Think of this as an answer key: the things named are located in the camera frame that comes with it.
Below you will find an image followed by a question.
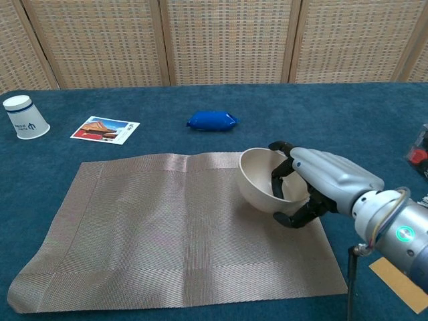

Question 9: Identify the blue felt table cover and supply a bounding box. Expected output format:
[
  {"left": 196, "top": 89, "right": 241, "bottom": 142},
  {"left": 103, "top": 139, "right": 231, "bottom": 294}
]
[{"left": 0, "top": 82, "right": 428, "bottom": 321}]

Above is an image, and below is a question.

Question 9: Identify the white and brown card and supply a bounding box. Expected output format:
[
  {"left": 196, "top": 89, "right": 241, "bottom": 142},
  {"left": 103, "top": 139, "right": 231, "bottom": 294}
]
[{"left": 369, "top": 257, "right": 428, "bottom": 314}]

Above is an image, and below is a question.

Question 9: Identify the red black object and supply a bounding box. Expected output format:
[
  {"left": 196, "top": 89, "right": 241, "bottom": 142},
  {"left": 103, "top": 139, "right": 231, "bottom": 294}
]
[{"left": 403, "top": 123, "right": 428, "bottom": 181}]

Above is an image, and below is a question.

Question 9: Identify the white bowl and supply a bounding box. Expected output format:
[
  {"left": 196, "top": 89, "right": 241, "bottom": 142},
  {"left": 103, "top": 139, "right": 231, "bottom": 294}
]
[{"left": 238, "top": 148, "right": 312, "bottom": 214}]

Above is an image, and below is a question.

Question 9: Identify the white paper cup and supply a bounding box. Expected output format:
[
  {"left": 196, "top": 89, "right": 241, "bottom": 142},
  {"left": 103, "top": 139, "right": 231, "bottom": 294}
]
[{"left": 2, "top": 94, "right": 51, "bottom": 140}]

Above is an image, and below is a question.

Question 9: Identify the blue foil packet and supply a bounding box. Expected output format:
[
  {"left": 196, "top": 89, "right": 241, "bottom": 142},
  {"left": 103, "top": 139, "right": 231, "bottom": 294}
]
[{"left": 186, "top": 110, "right": 240, "bottom": 132}]

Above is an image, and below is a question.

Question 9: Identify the bamboo folding screen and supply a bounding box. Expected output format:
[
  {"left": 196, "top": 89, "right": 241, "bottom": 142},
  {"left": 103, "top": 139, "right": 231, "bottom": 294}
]
[{"left": 0, "top": 0, "right": 428, "bottom": 95}]

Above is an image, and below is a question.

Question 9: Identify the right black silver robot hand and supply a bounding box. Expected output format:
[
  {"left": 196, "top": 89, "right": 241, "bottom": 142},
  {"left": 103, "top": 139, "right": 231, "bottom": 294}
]
[{"left": 267, "top": 140, "right": 385, "bottom": 229}]

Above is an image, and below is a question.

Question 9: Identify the red palace postcard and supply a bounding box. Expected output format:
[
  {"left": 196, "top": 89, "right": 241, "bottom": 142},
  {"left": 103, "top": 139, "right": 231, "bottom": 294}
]
[{"left": 70, "top": 116, "right": 141, "bottom": 146}]

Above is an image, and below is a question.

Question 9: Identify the grey woven placemat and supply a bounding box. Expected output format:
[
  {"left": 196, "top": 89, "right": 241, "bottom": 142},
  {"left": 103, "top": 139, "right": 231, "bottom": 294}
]
[{"left": 7, "top": 152, "right": 348, "bottom": 314}]

